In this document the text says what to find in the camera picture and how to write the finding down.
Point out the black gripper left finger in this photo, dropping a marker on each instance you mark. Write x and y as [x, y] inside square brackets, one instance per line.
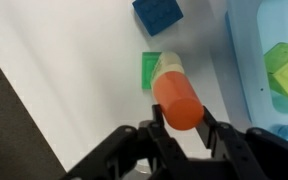
[134, 156]

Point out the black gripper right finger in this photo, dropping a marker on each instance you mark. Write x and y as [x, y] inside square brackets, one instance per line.
[267, 156]

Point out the orange plastic cup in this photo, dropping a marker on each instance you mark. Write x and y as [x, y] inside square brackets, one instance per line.
[177, 100]

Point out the light blue toy sink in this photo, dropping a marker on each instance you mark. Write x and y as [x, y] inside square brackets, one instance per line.
[244, 66]

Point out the white plastic bottle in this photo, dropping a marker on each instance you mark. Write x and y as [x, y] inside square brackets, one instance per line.
[170, 61]

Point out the dark blue cube block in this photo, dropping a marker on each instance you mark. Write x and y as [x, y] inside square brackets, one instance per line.
[157, 15]

